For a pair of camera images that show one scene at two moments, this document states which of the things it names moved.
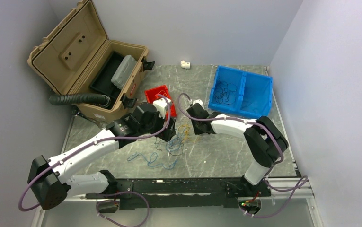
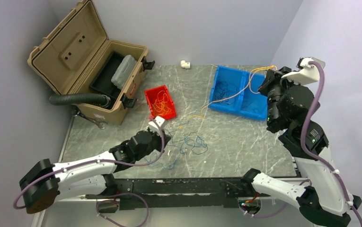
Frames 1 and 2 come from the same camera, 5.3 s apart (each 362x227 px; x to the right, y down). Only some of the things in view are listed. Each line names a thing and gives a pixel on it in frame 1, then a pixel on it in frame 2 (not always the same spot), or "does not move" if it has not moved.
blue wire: [172, 139] to [152, 159]
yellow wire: [185, 130] to [249, 83]
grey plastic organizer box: [125, 68] does not move
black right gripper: [198, 131] to [273, 76]
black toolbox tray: [102, 83] does not move
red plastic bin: [154, 93] does not move
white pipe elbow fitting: [185, 65] does not move
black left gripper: [169, 132] to [159, 148]
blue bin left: [227, 90] does not move
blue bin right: [255, 95] does not move
